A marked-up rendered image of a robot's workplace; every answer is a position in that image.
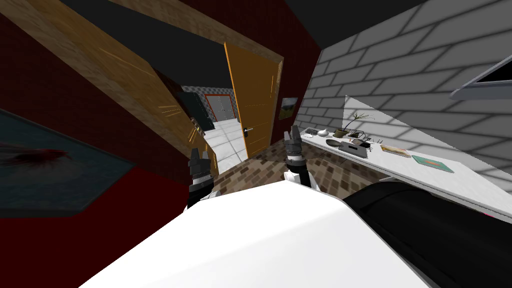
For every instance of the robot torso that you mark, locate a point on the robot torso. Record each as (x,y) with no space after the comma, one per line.
(256,240)

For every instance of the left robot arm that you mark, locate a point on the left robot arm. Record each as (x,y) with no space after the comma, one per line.
(198,191)

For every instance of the brown wooden door leaf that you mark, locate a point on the brown wooden door leaf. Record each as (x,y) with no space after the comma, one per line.
(132,86)

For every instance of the white desk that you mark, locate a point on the white desk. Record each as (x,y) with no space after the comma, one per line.
(428,172)

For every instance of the orange door leaf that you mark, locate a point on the orange door leaf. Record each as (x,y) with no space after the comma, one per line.
(252,100)

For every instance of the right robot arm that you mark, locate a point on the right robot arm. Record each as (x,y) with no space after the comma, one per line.
(432,236)

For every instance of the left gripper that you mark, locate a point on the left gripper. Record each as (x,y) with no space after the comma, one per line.
(199,167)

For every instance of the grey framed black screen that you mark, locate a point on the grey framed black screen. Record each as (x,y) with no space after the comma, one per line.
(486,86)

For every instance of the red framed grey door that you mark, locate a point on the red framed grey door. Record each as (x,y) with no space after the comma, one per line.
(220,108)

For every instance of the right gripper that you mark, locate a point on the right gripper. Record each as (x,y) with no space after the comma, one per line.
(292,148)

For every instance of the small landscape wall picture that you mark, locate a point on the small landscape wall picture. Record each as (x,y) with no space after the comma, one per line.
(288,108)

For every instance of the large dark wall picture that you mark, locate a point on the large dark wall picture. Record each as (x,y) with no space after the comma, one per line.
(52,168)

